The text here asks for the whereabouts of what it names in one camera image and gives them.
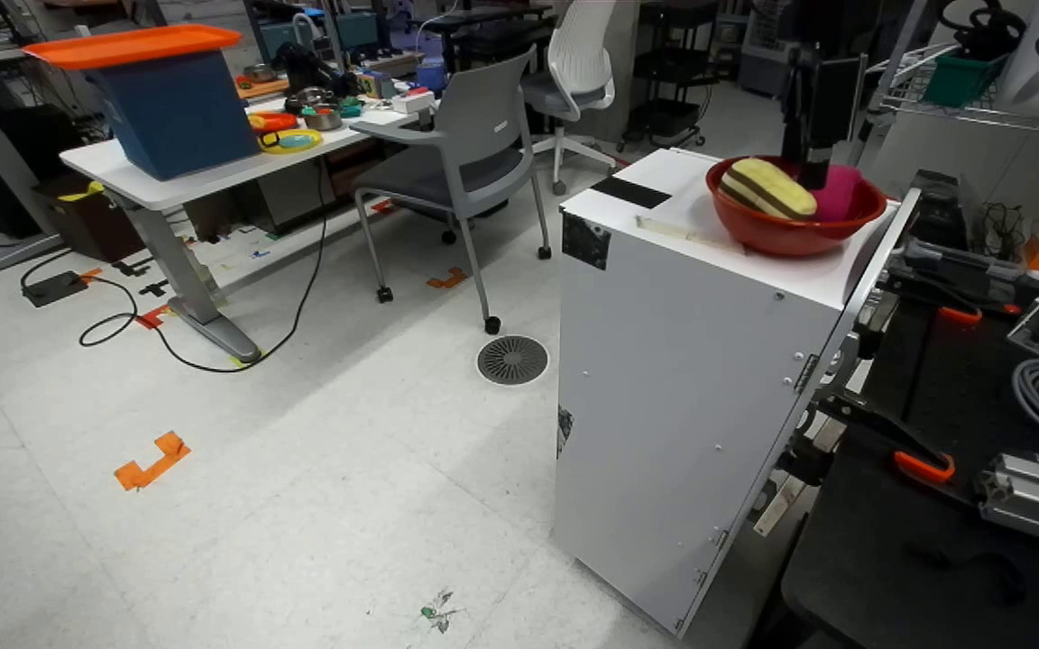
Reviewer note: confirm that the green plastic bin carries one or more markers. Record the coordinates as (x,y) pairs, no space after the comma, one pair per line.
(960,81)

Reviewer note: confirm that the magenta soft toy object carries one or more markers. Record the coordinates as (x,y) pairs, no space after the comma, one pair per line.
(840,198)

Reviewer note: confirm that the aluminium extrusion rail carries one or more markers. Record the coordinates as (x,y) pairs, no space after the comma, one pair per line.
(1038,492)

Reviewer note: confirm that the white office desk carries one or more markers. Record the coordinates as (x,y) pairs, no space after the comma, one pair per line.
(162,182)

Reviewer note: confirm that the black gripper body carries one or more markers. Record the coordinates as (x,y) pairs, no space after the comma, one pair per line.
(826,103)

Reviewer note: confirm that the white small box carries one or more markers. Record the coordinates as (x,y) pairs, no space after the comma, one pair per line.
(412,103)

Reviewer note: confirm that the white metal cabinet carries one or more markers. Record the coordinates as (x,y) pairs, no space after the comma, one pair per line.
(665,397)

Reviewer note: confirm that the grey office chair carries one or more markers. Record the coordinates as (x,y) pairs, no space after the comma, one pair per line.
(477,120)

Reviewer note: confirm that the white office chair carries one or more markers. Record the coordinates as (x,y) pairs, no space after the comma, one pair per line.
(580,58)

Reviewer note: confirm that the black power adapter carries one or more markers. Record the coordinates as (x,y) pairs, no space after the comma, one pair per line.
(57,285)

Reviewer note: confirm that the round black floor cover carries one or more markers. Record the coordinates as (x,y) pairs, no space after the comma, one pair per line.
(515,359)

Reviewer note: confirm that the yellow green toy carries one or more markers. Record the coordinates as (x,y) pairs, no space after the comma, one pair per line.
(292,140)

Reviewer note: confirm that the black work table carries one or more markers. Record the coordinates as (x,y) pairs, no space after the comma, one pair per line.
(905,577)

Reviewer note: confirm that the blue storage bin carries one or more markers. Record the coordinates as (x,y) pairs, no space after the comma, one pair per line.
(179,112)

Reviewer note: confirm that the large orange tape mark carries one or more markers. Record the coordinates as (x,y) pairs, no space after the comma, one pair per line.
(135,474)

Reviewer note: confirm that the red plastic bowl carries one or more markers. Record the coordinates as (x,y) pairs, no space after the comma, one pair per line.
(791,241)

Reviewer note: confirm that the small orange tape strip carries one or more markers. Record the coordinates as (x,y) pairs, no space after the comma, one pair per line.
(155,317)
(450,279)

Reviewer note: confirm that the orange bin lid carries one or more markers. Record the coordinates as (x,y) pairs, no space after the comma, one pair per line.
(125,45)

